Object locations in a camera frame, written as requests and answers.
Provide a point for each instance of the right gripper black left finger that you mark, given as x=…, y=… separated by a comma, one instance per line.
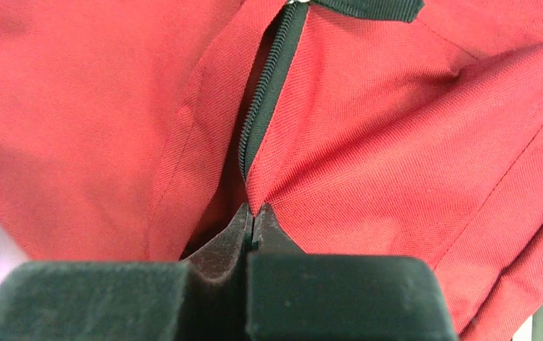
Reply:
x=199, y=298

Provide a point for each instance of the red backpack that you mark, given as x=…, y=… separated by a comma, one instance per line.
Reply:
x=129, y=130

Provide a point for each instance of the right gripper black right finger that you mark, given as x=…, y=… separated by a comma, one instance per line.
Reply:
x=292, y=295

